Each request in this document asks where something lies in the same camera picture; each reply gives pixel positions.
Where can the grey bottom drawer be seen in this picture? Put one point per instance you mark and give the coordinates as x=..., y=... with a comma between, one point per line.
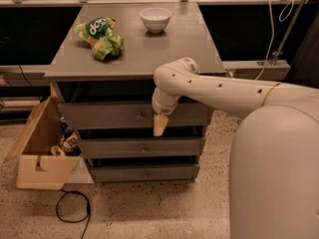
x=145, y=172

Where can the green chip bag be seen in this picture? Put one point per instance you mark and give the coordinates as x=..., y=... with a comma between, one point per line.
x=99, y=34

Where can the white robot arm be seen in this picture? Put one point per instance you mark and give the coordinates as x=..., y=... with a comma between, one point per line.
x=274, y=158

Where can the grey middle drawer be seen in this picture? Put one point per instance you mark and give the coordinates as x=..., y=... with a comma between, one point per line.
x=141, y=147

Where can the open cardboard box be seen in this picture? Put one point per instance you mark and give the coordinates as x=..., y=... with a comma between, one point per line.
x=38, y=168

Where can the grey drawer cabinet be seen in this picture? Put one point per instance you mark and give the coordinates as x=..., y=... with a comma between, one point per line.
x=77, y=77

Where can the metal diagonal pole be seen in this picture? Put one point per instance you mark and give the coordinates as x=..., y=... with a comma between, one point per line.
x=277, y=53

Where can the grey drawer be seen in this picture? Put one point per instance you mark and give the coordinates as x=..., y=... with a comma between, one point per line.
x=141, y=147
x=145, y=172
x=130, y=115

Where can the white ceramic bowl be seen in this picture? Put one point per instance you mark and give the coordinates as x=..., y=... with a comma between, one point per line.
x=155, y=19

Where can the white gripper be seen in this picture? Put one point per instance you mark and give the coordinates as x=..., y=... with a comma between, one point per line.
x=163, y=110

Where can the grey top drawer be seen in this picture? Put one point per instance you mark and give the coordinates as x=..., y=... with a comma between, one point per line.
x=130, y=115

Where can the items inside cardboard box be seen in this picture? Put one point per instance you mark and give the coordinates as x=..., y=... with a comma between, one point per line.
x=68, y=144

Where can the grey metal rail beam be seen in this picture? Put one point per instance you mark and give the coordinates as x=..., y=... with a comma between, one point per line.
x=257, y=70

